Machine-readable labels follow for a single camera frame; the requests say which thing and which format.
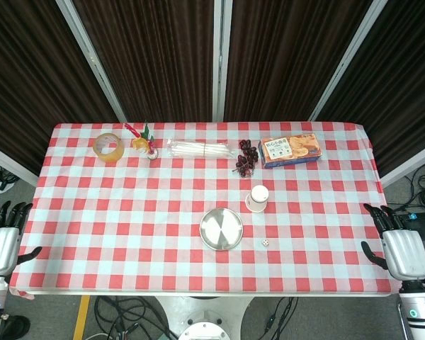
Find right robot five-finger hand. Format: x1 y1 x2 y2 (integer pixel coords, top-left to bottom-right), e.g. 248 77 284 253
361 203 425 281

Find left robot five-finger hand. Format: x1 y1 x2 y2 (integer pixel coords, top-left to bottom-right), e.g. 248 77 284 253
0 200 43 276

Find white paper cup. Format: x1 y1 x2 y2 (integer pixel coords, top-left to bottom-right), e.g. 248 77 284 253
245 184 270 213

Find round metal plate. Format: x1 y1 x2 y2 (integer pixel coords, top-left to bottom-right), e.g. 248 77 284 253
199 208 244 251

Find black shoe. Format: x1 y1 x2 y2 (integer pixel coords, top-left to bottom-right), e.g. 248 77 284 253
0 314 32 340

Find clear packing tape roll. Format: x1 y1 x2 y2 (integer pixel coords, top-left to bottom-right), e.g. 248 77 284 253
93 132 125 164

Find red white checked tablecloth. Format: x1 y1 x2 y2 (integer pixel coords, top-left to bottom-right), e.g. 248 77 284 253
8 122 407 298

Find orange blue biscuit box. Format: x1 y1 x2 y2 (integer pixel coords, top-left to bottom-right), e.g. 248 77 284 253
259 132 322 169

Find dark corrugated partition panel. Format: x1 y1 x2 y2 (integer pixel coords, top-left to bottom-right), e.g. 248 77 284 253
73 0 216 122
0 0 123 175
223 0 372 122
317 0 425 177

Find colourful feather shuttlecock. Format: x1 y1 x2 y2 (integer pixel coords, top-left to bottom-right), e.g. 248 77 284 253
124 120 159 160

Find dark red grape bunch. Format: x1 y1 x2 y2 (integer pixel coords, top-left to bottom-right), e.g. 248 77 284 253
232 139 259 177

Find bundle of clear straws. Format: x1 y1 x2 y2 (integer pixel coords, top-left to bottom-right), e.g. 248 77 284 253
166 138 234 159

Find loose floor cables with plug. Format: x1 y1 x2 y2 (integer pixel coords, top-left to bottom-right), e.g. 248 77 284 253
0 158 21 194

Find aluminium partition base rail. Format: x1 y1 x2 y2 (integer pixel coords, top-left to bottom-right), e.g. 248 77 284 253
0 140 40 188
380 139 425 188

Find tangled black floor cables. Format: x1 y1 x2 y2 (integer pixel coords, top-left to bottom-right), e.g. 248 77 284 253
93 295 180 340

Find black cable with inline plug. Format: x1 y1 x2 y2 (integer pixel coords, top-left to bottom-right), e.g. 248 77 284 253
260 296 300 340

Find aluminium partition post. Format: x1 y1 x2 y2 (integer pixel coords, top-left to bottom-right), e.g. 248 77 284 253
55 0 129 123
211 0 234 123
307 0 390 122

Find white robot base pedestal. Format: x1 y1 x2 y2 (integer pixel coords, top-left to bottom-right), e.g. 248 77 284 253
154 295 256 340

